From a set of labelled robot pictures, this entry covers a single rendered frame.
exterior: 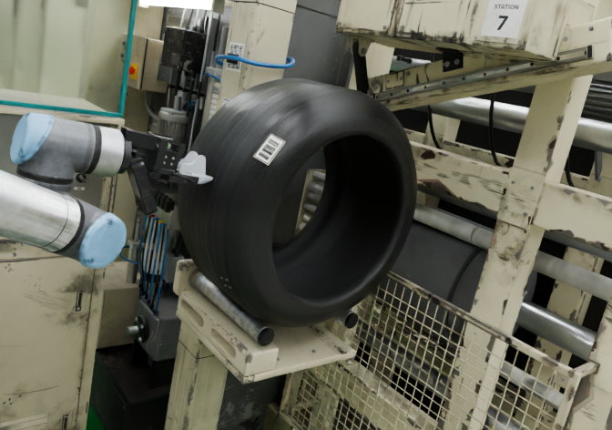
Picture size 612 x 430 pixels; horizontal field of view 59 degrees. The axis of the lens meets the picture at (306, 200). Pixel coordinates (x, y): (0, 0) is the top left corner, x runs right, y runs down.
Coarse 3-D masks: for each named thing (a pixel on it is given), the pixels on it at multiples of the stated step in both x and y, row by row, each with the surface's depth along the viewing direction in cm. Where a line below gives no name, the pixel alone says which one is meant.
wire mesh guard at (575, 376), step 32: (416, 288) 150; (480, 320) 136; (448, 352) 143; (288, 384) 193; (320, 384) 181; (480, 384) 135; (576, 384) 117; (288, 416) 193; (416, 416) 150; (448, 416) 142
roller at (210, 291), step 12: (192, 276) 149; (204, 276) 147; (204, 288) 143; (216, 288) 141; (216, 300) 139; (228, 300) 136; (228, 312) 134; (240, 312) 131; (240, 324) 130; (252, 324) 127; (264, 324) 126; (252, 336) 126; (264, 336) 125
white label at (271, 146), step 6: (270, 138) 110; (276, 138) 109; (264, 144) 110; (270, 144) 109; (276, 144) 109; (282, 144) 108; (258, 150) 109; (264, 150) 109; (270, 150) 109; (276, 150) 108; (258, 156) 109; (264, 156) 108; (270, 156) 108; (264, 162) 108
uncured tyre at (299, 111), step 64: (256, 128) 112; (320, 128) 113; (384, 128) 125; (192, 192) 120; (256, 192) 109; (384, 192) 153; (192, 256) 130; (256, 256) 113; (320, 256) 161; (384, 256) 140; (320, 320) 132
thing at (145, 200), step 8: (128, 168) 103; (136, 168) 101; (144, 168) 102; (128, 176) 105; (136, 176) 102; (144, 176) 103; (136, 184) 103; (144, 184) 103; (136, 192) 106; (144, 192) 104; (152, 192) 105; (136, 200) 107; (144, 200) 105; (152, 200) 106; (144, 208) 105; (152, 208) 106
